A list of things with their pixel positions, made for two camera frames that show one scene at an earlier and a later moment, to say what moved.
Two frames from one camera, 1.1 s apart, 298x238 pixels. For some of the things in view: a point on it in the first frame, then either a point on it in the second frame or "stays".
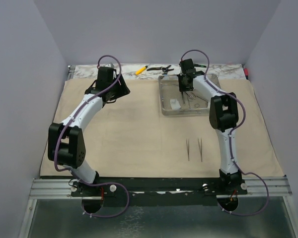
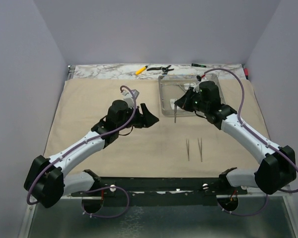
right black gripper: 182,88 → 184,102
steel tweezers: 187,146 stays
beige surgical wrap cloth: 129,136 stays
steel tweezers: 200,148 stays
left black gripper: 122,89 → 147,119
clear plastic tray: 174,102 stays
